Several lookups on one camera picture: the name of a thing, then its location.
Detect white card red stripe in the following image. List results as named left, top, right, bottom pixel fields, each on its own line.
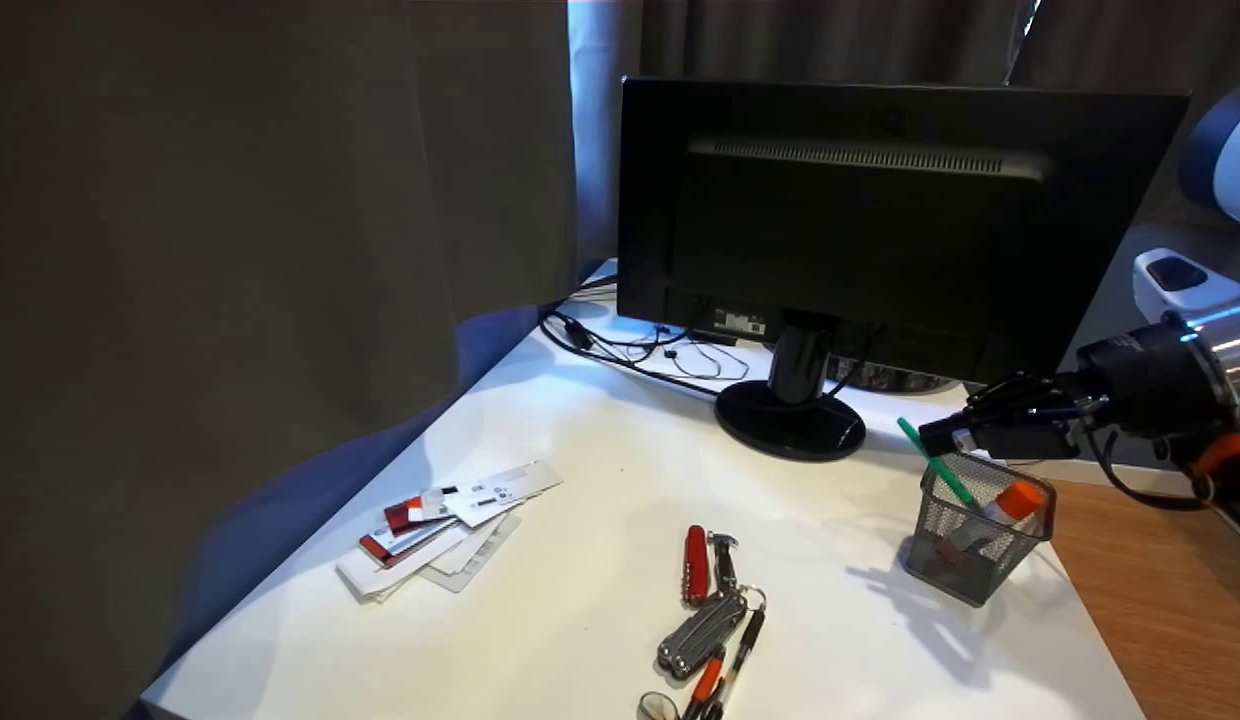
left=356, top=517, right=461, bottom=576

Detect black flat device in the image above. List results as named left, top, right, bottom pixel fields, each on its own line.
left=853, top=356, right=955, bottom=401

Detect black computer monitor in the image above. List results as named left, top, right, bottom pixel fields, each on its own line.
left=618, top=74, right=1193, bottom=463

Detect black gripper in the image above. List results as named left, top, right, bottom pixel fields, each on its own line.
left=916, top=319, right=1236, bottom=463

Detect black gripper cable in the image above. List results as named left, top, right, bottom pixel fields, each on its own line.
left=1082, top=420, right=1214, bottom=517

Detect grey drape curtain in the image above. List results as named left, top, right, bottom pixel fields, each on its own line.
left=0, top=0, right=580, bottom=720

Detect red pocket knife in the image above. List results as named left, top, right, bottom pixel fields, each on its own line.
left=680, top=520, right=719, bottom=611

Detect black slim pen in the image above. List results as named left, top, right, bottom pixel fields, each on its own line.
left=711, top=597, right=774, bottom=720

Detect orange capped glue stick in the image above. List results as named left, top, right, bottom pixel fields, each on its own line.
left=984, top=476, right=1057, bottom=533

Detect black desk cable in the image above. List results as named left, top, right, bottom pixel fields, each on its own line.
left=538, top=271, right=762, bottom=406

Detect green marker pen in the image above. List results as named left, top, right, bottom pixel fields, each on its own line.
left=894, top=411, right=1002, bottom=539

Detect grey mesh bin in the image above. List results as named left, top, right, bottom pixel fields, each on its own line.
left=896, top=451, right=1060, bottom=611

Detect small red white card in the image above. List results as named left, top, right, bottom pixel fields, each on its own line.
left=380, top=493, right=452, bottom=539

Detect orange handled small tool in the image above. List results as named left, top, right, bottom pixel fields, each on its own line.
left=684, top=648, right=728, bottom=720

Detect plain white paper slip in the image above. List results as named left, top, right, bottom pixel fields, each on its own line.
left=480, top=458, right=563, bottom=512

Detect translucent plastic sleeve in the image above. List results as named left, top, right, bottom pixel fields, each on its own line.
left=421, top=512, right=523, bottom=601

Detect white card black print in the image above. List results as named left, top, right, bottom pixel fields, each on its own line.
left=435, top=482, right=513, bottom=533

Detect orange wrist mount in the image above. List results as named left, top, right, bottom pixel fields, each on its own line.
left=1189, top=432, right=1240, bottom=493

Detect white red packets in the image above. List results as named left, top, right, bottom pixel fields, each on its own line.
left=331, top=524, right=471, bottom=608

